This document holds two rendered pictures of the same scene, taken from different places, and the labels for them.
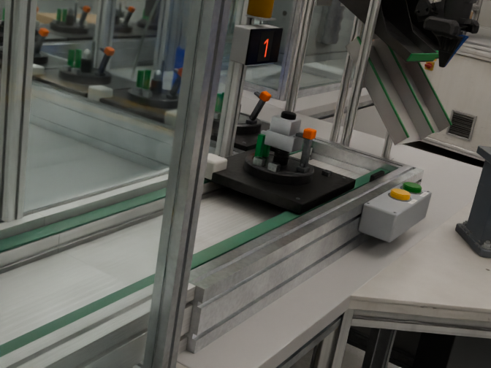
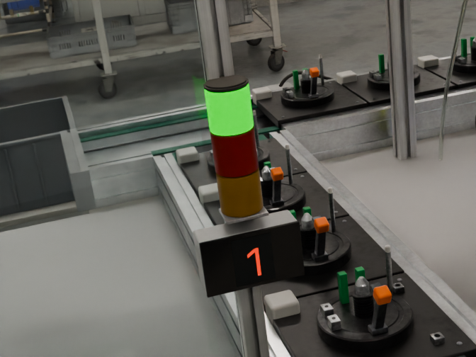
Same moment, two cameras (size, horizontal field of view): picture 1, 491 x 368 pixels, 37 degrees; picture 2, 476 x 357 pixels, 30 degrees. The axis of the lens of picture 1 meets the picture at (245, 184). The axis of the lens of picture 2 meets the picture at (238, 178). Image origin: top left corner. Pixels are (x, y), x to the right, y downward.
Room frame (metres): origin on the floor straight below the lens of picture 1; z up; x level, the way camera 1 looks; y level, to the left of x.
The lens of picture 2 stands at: (0.85, -0.68, 1.69)
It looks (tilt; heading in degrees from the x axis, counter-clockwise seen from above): 22 degrees down; 49
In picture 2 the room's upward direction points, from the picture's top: 7 degrees counter-clockwise
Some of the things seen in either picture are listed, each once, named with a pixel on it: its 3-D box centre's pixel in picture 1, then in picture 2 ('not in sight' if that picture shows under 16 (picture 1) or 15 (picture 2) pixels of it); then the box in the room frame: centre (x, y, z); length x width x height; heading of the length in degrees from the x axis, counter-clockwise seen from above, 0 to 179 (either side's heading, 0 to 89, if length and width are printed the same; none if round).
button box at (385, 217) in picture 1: (396, 210); not in sight; (1.40, -0.31, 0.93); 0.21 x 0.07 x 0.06; 151
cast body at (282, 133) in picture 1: (281, 128); not in sight; (1.40, -0.05, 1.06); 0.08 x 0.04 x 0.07; 61
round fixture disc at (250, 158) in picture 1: (279, 168); not in sight; (1.39, -0.06, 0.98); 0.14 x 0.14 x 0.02
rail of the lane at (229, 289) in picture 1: (326, 231); not in sight; (1.27, -0.16, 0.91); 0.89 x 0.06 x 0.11; 151
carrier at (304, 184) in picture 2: not in sight; (268, 184); (1.95, 0.48, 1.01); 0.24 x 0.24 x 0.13; 61
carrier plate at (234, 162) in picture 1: (277, 177); not in sight; (1.39, -0.06, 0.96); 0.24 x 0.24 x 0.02; 61
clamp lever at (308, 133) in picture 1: (303, 147); not in sight; (1.37, -0.10, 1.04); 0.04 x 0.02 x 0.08; 61
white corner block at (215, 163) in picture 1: (210, 166); not in sight; (1.36, 0.07, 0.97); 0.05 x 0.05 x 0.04; 61
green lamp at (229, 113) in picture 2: not in sight; (229, 107); (1.47, 0.03, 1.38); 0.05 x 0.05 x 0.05
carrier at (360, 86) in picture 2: not in sight; (392, 66); (2.69, 0.74, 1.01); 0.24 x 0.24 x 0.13; 61
